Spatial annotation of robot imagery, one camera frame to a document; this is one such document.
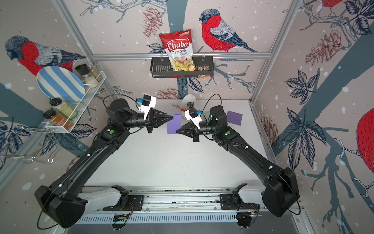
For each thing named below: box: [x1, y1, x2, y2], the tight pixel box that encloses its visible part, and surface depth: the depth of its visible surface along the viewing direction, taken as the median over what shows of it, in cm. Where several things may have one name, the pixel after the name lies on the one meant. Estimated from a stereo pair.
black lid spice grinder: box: [74, 64, 99, 89], surface depth 83 cm
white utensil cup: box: [180, 94, 197, 115], surface depth 106 cm
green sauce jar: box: [49, 97, 78, 121], surface depth 67 cm
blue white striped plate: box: [36, 65, 86, 104], surface depth 72 cm
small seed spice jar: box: [89, 62, 103, 82], surface depth 87 cm
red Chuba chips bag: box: [158, 28, 196, 72], surface depth 83 cm
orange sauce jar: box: [42, 109, 74, 131], surface depth 63 cm
